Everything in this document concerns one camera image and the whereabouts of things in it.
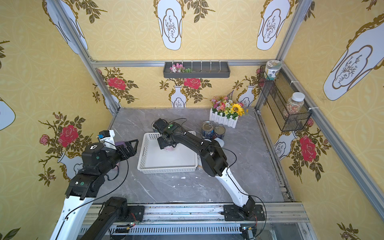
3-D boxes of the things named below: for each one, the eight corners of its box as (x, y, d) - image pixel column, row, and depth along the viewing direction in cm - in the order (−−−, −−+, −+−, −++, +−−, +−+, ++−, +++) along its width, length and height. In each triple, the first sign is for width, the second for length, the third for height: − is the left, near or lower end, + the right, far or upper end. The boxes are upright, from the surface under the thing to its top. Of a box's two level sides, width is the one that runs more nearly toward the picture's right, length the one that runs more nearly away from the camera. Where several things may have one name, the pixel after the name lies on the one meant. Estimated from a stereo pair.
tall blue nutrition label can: (201, 141, 104) (202, 131, 95) (201, 131, 109) (201, 121, 101) (212, 141, 104) (214, 131, 95) (211, 131, 109) (213, 121, 100)
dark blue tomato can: (213, 140, 101) (214, 133, 95) (212, 133, 105) (213, 125, 99) (224, 140, 101) (225, 133, 95) (222, 133, 105) (224, 125, 99)
